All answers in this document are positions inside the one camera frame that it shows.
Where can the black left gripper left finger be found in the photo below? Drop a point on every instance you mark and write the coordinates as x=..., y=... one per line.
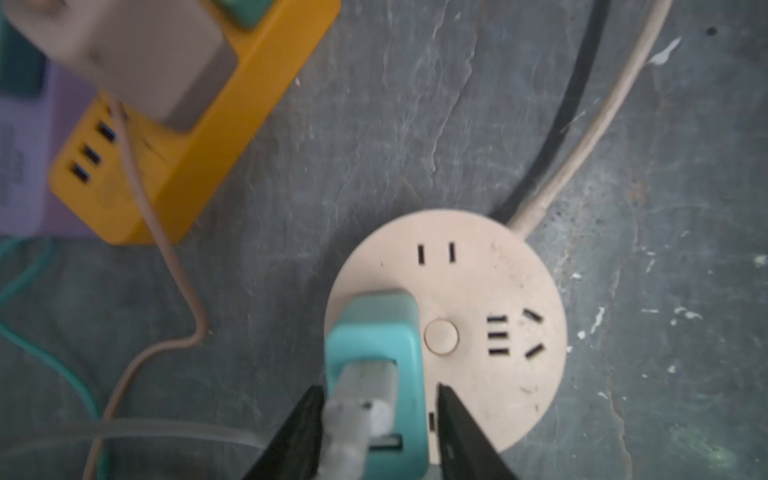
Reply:
x=294, y=452

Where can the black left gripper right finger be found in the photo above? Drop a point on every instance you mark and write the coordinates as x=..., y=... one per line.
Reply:
x=465, y=451

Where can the round pink power socket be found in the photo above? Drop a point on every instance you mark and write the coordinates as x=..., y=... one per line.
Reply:
x=492, y=322

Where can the teal charger adapter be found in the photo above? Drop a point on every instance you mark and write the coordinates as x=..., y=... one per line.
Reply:
x=375, y=420
x=22, y=64

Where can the orange power strip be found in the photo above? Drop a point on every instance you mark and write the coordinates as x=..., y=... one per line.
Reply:
x=181, y=171

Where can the pink charger adapter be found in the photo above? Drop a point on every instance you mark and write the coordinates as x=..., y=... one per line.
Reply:
x=167, y=59

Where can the purple power strip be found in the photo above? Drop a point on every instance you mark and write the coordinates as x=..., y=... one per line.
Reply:
x=32, y=133

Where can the light green charger adapter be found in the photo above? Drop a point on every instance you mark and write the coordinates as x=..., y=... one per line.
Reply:
x=245, y=13

